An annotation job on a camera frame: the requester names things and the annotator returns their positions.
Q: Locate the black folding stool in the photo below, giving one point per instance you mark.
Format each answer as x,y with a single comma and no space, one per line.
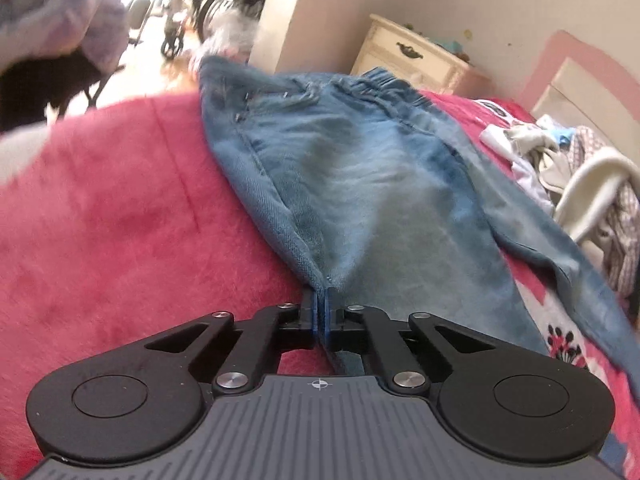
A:
92,98

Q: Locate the person in lilac jacket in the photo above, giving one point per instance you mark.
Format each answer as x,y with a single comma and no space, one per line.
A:
53,49

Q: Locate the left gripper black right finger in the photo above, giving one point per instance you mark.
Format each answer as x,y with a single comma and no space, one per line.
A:
389,350

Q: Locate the pink floral fleece blanket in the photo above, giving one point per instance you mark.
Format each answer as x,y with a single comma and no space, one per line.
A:
118,224

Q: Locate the blue denim jeans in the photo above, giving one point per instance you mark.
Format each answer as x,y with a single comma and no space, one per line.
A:
373,195

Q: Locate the pink and cream headboard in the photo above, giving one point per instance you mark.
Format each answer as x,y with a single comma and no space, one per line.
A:
580,85

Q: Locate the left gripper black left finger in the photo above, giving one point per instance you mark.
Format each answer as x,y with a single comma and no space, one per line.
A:
237,355

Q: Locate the pile of mixed clothes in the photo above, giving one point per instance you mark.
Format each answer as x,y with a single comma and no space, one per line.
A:
589,188

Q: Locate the cream drawer nightstand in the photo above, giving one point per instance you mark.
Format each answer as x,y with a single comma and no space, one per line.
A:
412,58

